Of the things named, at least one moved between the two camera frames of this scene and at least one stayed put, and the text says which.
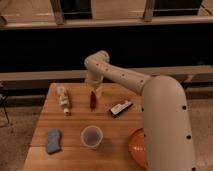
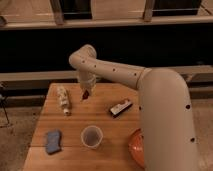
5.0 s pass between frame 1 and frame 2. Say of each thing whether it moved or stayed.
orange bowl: stayed
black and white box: stayed
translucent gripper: moved
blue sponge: stayed
